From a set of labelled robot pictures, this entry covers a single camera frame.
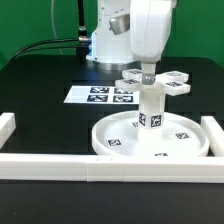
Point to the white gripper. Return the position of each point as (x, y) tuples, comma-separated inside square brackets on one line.
[(150, 25)]

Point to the white marker sheet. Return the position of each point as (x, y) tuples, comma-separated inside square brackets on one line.
[(100, 95)]

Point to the white left fence bar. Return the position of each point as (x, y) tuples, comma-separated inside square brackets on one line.
[(7, 127)]

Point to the white right fence bar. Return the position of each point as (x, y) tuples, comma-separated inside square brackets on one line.
[(215, 135)]

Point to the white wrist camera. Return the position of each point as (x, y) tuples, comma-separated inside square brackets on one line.
[(120, 24)]

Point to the white round table top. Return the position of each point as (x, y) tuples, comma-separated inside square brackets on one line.
[(180, 137)]

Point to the black post with connector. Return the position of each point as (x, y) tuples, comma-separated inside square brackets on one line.
[(82, 49)]

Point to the white cross-shaped table base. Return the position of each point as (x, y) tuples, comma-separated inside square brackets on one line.
[(172, 83)]

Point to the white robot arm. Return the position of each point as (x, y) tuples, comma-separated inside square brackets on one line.
[(110, 51)]

